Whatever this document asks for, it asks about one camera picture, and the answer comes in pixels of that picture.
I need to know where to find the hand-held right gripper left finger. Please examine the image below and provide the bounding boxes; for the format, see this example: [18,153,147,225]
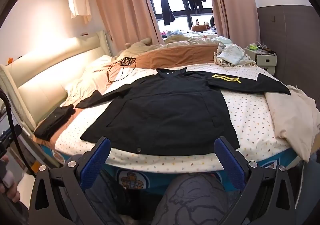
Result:
[29,137,111,225]

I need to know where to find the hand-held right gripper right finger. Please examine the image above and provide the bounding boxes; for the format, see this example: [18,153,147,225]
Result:
[214,137,297,225]

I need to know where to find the black jacket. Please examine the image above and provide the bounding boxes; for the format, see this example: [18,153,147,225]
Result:
[75,67,292,156]

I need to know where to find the folded black clothes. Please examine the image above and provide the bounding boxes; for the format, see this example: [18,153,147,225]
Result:
[33,104,75,140]

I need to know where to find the pile of light clothes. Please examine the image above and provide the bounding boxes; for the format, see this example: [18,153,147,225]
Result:
[213,43,255,68]

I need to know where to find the person's left hand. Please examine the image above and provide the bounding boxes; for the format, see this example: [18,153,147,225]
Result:
[0,170,21,203]

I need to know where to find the person's leg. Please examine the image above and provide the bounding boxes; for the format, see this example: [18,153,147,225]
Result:
[150,172,240,225]

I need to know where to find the white floral bed sheet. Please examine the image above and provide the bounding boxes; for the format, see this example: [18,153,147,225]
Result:
[54,63,293,174]

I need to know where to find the cream padded headboard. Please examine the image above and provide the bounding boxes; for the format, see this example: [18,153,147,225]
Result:
[0,30,113,138]

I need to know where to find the cream blanket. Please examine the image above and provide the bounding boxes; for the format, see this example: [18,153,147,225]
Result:
[265,85,320,163]

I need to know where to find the cream pillow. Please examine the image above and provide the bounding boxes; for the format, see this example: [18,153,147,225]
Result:
[65,55,118,100]

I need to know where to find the white storage box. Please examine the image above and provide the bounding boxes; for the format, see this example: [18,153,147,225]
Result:
[244,47,278,76]

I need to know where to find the beige quilt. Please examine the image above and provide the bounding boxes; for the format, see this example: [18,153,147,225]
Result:
[117,35,225,51]

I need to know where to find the brown plush toy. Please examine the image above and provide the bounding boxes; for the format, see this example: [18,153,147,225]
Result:
[191,21,212,32]

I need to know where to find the blue plush toy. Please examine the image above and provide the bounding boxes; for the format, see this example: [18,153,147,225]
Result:
[162,30,190,39]

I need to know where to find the pink curtain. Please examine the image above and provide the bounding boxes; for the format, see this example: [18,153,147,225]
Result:
[91,0,164,46]
[201,0,233,41]

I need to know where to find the long black hanging coat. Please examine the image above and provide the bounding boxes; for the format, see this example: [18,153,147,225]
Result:
[156,0,176,26]

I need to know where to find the black cable bundle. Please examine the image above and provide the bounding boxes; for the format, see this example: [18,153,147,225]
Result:
[107,57,137,83]

